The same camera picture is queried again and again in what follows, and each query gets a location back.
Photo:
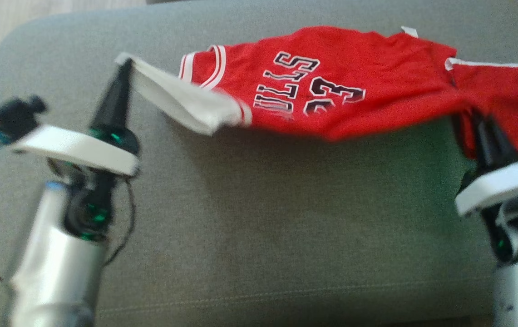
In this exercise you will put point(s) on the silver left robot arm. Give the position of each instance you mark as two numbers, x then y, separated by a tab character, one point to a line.
54	259

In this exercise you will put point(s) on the red white basketball jersey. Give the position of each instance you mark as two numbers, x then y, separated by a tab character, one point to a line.
331	91

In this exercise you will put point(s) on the red mesh shorts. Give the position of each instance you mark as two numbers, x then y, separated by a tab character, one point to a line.
504	100

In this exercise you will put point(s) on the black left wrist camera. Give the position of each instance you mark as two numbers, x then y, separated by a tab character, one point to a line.
13	113

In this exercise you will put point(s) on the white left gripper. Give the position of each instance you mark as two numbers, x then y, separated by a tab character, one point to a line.
75	147

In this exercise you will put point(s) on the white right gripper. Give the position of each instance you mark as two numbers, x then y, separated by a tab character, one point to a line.
499	186

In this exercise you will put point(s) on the large grey sofa cushion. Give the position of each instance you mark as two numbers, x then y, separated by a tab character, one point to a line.
263	218

